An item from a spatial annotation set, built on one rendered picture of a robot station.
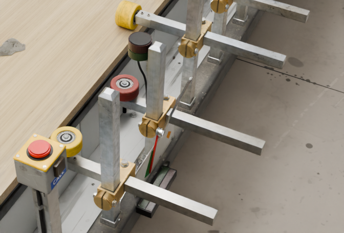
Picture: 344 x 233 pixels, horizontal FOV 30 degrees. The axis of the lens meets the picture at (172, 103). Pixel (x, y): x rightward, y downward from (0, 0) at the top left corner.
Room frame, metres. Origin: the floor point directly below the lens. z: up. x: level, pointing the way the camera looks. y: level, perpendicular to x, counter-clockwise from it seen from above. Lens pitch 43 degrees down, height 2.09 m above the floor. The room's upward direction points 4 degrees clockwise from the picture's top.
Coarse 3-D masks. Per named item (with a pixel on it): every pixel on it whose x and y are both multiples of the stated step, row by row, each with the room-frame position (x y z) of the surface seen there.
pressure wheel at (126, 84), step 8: (112, 80) 1.34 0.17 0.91; (120, 80) 1.34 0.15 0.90; (128, 80) 1.34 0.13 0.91; (136, 80) 1.34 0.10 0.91; (112, 88) 1.31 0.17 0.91; (120, 88) 1.31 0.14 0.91; (128, 88) 1.31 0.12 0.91; (136, 88) 1.31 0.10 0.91; (120, 96) 1.29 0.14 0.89; (128, 96) 1.29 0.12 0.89; (136, 96) 1.31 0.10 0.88
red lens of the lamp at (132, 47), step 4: (144, 32) 1.30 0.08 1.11; (128, 40) 1.26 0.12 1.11; (152, 40) 1.27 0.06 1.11; (128, 44) 1.26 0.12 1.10; (132, 44) 1.25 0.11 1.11; (148, 44) 1.25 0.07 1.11; (132, 48) 1.24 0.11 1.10; (136, 48) 1.24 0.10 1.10; (140, 48) 1.24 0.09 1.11; (144, 48) 1.24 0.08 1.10; (136, 52) 1.24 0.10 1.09; (140, 52) 1.24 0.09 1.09; (144, 52) 1.24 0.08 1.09
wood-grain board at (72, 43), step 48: (0, 0) 1.69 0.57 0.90; (48, 0) 1.71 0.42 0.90; (96, 0) 1.73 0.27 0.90; (144, 0) 1.75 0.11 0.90; (48, 48) 1.47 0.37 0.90; (96, 48) 1.48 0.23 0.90; (0, 96) 1.25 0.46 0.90; (48, 96) 1.26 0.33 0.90; (0, 144) 1.07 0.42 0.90; (0, 192) 0.93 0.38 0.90
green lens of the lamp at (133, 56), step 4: (128, 48) 1.26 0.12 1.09; (128, 52) 1.26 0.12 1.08; (132, 52) 1.24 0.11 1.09; (132, 56) 1.24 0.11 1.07; (136, 56) 1.24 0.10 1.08; (140, 56) 1.24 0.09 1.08; (144, 56) 1.24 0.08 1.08; (136, 60) 1.24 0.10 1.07; (140, 60) 1.24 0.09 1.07; (144, 60) 1.24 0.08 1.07
